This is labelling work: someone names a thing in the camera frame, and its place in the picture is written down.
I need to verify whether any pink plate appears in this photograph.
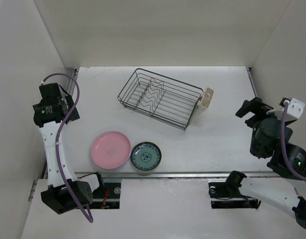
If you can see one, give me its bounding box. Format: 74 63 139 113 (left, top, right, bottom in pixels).
90 131 132 170

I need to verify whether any green patterned plate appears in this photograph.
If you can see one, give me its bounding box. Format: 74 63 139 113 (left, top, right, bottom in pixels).
130 141 162 171

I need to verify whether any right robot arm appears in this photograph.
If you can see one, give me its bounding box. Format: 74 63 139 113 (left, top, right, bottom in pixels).
224 97 306 230

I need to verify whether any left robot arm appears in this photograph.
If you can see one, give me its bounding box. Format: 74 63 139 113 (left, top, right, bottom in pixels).
33 83 107 215

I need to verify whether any beige cutlery holder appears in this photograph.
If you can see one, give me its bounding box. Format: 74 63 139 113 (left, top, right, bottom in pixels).
198 87 214 113

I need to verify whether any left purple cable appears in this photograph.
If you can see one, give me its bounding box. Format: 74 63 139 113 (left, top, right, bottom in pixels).
40 73 94 224

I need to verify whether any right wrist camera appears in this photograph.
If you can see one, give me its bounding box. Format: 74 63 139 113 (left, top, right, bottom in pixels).
266 97 306 123

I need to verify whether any aluminium front rail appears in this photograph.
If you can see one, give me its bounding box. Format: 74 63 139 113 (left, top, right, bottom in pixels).
76 171 280 179

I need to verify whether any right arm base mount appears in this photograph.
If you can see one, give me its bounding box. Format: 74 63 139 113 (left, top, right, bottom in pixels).
208 181 261 210

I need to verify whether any black wire dish rack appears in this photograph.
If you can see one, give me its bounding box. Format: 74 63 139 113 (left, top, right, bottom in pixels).
117 68 203 131

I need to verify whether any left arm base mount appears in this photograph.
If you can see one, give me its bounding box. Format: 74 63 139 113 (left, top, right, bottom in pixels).
89 177 121 210

